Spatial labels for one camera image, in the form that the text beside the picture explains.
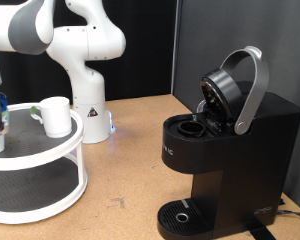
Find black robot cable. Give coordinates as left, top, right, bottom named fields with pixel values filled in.
left=0, top=92, right=6, bottom=132

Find black drip tray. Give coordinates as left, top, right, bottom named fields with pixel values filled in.
left=156, top=198, right=218, bottom=240

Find black tape strip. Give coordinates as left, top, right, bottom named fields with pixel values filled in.
left=245, top=221, right=278, bottom=240

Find white mug green-marked handle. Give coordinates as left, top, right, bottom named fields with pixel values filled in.
left=29, top=96, right=73, bottom=139

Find white two-tier turntable shelf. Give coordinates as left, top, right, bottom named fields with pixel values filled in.
left=0, top=102, right=89, bottom=225

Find black keurig coffee machine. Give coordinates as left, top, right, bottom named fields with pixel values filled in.
left=156, top=91, right=300, bottom=240

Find wrist camera blue mount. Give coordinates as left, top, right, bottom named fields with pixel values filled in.
left=0, top=92, right=10, bottom=134

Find coffee machine power cable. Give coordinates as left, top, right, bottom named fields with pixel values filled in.
left=275, top=209, right=300, bottom=221

